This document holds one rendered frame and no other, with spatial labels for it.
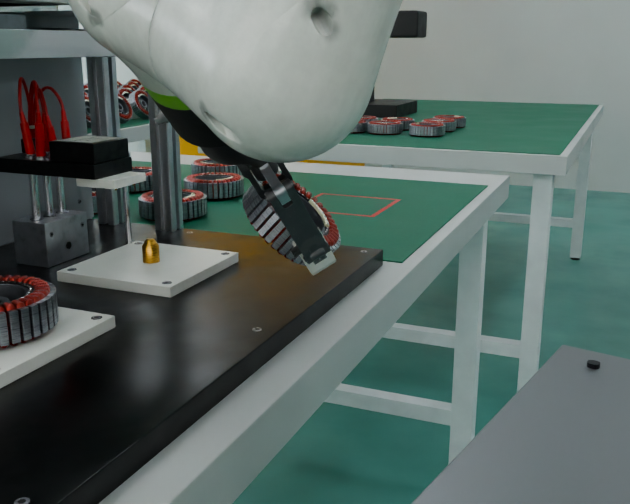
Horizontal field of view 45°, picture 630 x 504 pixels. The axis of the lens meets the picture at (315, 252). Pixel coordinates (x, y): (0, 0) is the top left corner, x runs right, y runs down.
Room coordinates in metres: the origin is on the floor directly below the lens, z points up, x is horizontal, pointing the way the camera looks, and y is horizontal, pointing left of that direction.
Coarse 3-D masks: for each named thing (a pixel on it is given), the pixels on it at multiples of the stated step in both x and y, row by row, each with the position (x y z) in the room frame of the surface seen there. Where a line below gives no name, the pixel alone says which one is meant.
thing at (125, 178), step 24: (72, 144) 0.85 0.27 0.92; (96, 144) 0.85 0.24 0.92; (120, 144) 0.89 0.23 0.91; (0, 168) 0.89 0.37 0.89; (24, 168) 0.88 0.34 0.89; (48, 168) 0.86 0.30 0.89; (72, 168) 0.85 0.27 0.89; (96, 168) 0.84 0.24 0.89; (120, 168) 0.88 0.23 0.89; (48, 192) 0.91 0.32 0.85
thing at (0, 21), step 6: (0, 18) 0.87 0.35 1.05; (6, 18) 0.88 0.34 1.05; (12, 18) 0.89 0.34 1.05; (18, 18) 0.90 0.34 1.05; (24, 18) 0.91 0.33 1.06; (0, 24) 0.87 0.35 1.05; (6, 24) 0.88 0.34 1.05; (12, 24) 0.89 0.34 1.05; (18, 24) 0.90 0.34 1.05; (24, 24) 0.91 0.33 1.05
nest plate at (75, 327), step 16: (64, 320) 0.66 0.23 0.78; (80, 320) 0.66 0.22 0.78; (96, 320) 0.66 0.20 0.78; (112, 320) 0.67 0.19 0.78; (48, 336) 0.62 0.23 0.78; (64, 336) 0.62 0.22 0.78; (80, 336) 0.62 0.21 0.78; (96, 336) 0.64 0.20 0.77; (0, 352) 0.58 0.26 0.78; (16, 352) 0.58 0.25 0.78; (32, 352) 0.58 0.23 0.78; (48, 352) 0.59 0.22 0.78; (64, 352) 0.60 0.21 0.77; (0, 368) 0.55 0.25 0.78; (16, 368) 0.55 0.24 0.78; (32, 368) 0.57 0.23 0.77; (0, 384) 0.54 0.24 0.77
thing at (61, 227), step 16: (16, 224) 0.88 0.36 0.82; (32, 224) 0.87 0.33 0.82; (48, 224) 0.87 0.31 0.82; (64, 224) 0.90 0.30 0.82; (80, 224) 0.92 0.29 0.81; (16, 240) 0.88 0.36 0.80; (32, 240) 0.87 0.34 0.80; (48, 240) 0.87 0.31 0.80; (64, 240) 0.89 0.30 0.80; (80, 240) 0.92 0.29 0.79; (16, 256) 0.88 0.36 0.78; (32, 256) 0.87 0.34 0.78; (48, 256) 0.87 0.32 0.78; (64, 256) 0.89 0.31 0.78
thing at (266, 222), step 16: (256, 192) 0.76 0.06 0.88; (304, 192) 0.82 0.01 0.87; (256, 208) 0.75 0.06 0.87; (272, 208) 0.74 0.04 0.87; (320, 208) 0.81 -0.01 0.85; (256, 224) 0.74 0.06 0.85; (272, 224) 0.73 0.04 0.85; (320, 224) 0.80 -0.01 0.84; (272, 240) 0.74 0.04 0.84; (288, 240) 0.73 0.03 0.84; (336, 240) 0.77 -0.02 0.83; (288, 256) 0.74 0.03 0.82
